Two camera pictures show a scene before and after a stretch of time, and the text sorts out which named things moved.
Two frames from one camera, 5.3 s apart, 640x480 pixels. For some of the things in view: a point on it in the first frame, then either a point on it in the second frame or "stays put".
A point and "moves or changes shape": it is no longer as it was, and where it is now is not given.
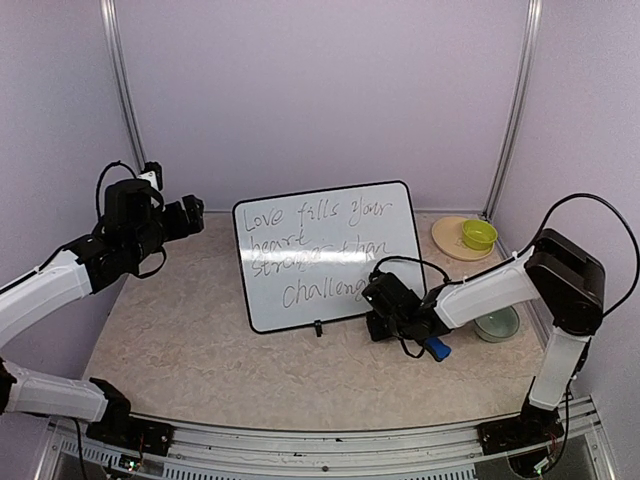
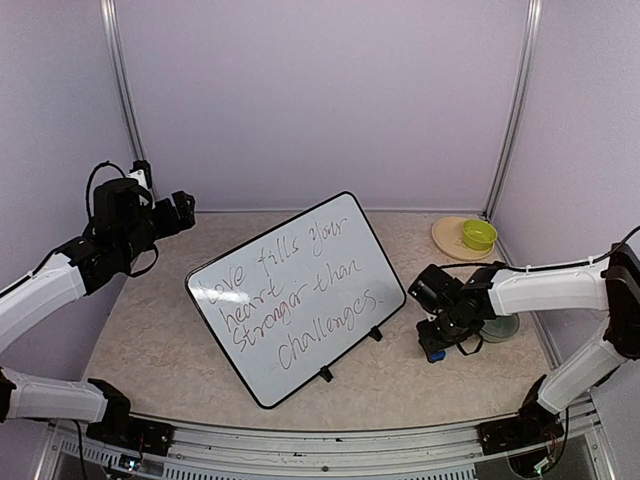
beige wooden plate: (447, 236) stays put
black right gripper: (374, 330) → (431, 344)
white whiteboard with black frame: (306, 256) moves or changes shape
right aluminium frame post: (517, 111) stays put
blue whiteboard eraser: (438, 350) stays put
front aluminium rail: (581, 453) stays put
